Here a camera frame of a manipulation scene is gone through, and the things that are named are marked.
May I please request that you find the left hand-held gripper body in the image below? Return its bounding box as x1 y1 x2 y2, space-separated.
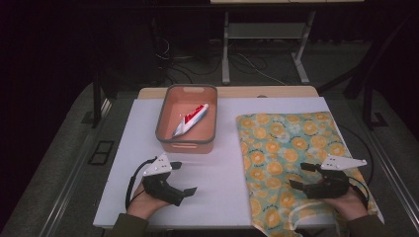
141 152 186 207

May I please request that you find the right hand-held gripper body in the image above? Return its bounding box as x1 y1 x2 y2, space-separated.
303 155 368 200

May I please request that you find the lemon print cloth bag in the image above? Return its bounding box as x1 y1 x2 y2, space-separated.
235 112 379 237

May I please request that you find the person's left hand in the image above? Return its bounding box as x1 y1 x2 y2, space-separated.
126 182 171 220

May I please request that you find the person's right hand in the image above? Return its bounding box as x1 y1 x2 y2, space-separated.
320 187 370 222

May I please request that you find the white board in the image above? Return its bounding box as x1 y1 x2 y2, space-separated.
93 97 384 230

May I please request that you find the red and white toothpaste tube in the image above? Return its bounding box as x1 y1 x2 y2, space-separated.
171 103 210 138

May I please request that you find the pink plastic basket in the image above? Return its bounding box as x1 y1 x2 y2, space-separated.
154 84 218 155

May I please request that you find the black stand leg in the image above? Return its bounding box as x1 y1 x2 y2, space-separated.
91 70 104 129
361 78 389 131

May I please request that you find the grey metal stand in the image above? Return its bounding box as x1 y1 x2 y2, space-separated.
220 9 317 86

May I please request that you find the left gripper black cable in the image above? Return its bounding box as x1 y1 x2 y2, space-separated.
125 157 158 210

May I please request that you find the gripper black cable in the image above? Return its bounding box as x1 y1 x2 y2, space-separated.
125 157 158 210
348 176 370 209

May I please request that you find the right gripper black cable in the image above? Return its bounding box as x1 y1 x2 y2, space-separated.
348 176 370 209

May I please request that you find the thin black cable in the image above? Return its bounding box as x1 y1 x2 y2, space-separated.
339 124 376 186

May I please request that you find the bundle of floor cables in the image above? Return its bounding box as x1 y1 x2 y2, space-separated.
154 36 297 87

